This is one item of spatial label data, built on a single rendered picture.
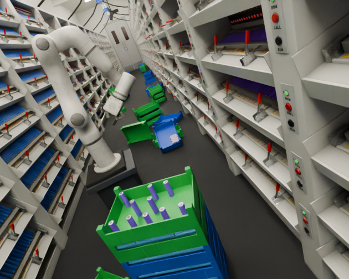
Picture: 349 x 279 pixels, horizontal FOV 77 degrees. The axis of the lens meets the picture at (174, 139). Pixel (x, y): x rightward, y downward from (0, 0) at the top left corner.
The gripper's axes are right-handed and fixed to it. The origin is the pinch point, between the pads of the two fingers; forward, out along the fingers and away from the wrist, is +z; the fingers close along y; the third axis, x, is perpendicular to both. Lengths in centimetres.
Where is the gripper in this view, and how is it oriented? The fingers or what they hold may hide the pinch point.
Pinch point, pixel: (107, 120)
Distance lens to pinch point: 143.0
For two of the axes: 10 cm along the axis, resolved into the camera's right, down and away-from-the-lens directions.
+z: -4.6, 8.9, 0.5
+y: 8.8, 4.7, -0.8
